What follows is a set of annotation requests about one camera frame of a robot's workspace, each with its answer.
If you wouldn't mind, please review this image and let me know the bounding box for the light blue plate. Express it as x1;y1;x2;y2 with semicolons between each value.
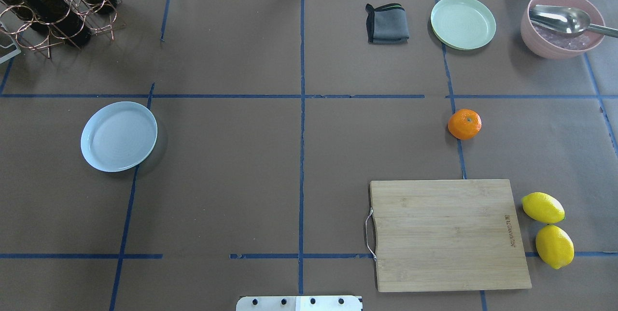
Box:
80;101;157;172

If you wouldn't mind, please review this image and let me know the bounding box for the light green plate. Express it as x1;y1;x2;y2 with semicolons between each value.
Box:
430;0;497;51

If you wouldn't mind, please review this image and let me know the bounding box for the folded grey cloth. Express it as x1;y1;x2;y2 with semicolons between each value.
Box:
365;3;410;44

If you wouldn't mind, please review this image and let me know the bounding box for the orange fruit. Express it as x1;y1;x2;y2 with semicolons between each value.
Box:
447;109;482;140

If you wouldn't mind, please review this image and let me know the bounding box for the bamboo cutting board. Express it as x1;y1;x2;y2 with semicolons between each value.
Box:
369;179;532;293

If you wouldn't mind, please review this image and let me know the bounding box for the upper yellow lemon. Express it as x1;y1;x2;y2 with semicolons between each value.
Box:
521;192;565;225

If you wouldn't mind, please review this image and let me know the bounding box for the yellow lemon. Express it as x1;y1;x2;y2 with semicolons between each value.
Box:
535;225;575;269
521;192;565;225

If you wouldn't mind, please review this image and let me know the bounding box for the pink bowl with ice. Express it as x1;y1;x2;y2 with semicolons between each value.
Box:
520;0;605;59

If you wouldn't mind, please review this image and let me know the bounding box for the lower yellow lemon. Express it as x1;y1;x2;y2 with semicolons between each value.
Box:
535;225;575;269

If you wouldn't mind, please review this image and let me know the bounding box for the large metal spoon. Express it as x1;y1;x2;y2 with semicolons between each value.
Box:
528;4;618;38

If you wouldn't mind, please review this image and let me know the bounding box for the dark green wine bottle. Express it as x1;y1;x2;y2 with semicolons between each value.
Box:
22;0;91;48

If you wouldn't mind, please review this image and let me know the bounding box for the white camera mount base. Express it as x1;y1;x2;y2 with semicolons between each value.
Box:
236;295;364;311

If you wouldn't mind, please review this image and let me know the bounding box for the copper wire bottle rack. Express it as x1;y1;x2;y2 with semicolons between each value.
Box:
1;0;126;58

